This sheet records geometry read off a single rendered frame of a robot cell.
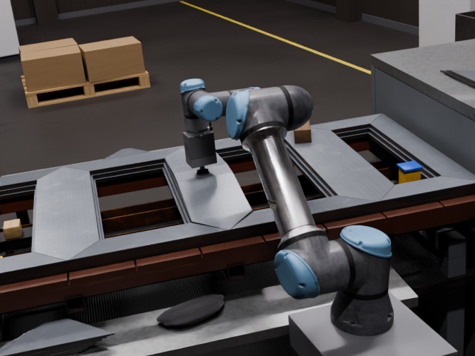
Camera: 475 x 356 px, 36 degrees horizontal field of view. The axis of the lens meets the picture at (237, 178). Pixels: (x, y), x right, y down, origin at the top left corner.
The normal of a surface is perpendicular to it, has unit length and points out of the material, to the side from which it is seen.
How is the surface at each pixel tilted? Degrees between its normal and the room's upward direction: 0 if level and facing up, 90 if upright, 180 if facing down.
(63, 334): 0
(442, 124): 90
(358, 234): 12
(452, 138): 90
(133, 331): 0
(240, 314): 0
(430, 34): 90
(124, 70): 90
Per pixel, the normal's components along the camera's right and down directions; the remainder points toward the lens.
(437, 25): -0.92, 0.22
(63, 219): -0.09, -0.92
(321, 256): 0.25, -0.47
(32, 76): 0.27, 0.34
